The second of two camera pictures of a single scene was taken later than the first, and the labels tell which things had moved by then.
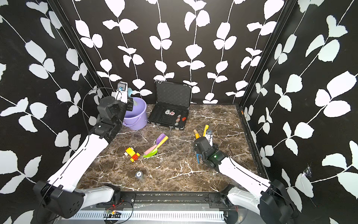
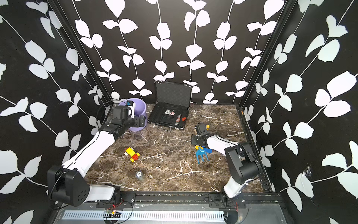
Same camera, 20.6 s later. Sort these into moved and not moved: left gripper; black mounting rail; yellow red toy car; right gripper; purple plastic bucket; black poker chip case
Moved: right gripper; left gripper
Not moved: purple plastic bucket; black mounting rail; black poker chip case; yellow red toy car
